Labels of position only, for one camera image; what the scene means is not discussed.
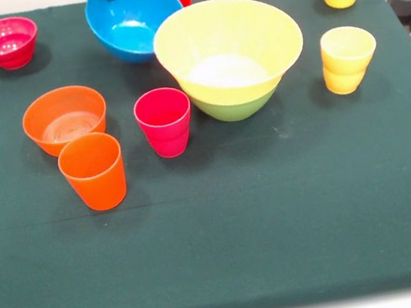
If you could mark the large yellow-orange bowl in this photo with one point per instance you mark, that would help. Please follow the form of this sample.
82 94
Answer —
225 33

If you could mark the amber yellow cup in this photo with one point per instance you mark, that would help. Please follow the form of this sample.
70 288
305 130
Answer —
347 61

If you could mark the blue bowl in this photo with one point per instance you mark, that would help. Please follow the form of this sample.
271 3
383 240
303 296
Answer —
124 38

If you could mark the small orange bowl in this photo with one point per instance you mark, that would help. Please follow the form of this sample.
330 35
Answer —
61 106

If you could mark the orange cup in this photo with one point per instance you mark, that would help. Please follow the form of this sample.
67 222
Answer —
94 179

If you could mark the pink bowl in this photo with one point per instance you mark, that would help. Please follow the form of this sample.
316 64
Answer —
8 56

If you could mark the dark green table cloth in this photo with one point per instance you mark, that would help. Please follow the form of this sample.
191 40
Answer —
238 215

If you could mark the pink cup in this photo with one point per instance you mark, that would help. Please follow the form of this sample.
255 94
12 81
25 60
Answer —
166 138

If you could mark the green bowl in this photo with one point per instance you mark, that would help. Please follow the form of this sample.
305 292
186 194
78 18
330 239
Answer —
239 111

